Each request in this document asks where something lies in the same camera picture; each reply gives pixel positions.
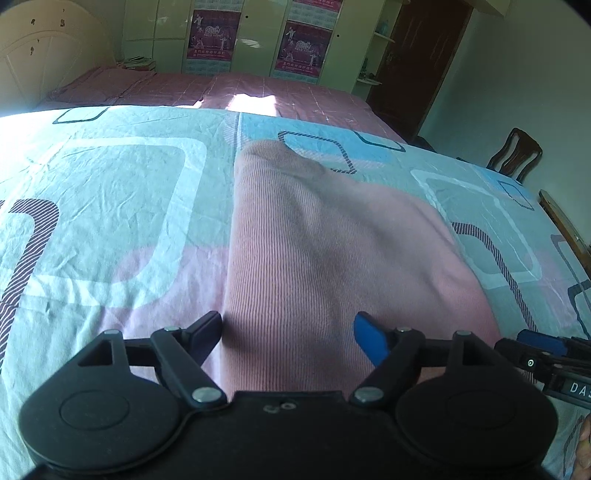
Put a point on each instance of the dark wooden chair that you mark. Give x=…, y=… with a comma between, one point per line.
x=515, y=154

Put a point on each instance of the purple wall poster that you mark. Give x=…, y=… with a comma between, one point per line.
x=304, y=48
x=214, y=39

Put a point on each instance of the teal patterned bed sheet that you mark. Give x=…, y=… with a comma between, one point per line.
x=115, y=207

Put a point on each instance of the brown wooden furniture edge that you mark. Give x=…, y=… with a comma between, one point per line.
x=565, y=226

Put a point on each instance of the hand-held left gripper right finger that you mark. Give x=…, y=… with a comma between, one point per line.
x=371, y=339

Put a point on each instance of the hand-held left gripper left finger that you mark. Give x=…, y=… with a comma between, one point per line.
x=205, y=334

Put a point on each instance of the pink ribbed sweater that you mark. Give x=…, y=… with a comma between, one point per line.
x=323, y=258

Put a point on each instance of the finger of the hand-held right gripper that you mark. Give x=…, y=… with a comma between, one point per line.
x=538, y=337

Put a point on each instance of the pink checked bed sheet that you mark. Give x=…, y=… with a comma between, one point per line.
x=184, y=87

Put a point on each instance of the cream wooden headboard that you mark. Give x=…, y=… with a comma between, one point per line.
x=41, y=50

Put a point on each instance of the stack of books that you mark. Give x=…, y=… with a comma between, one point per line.
x=136, y=63

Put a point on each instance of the dark brown wooden door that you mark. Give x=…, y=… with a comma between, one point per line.
x=415, y=69

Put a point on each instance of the pale green corner shelf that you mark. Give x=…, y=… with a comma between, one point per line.
x=376, y=50

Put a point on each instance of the pale green wardrobe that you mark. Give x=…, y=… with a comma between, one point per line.
x=258, y=37

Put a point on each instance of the person's right hand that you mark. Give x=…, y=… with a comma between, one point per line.
x=585, y=447

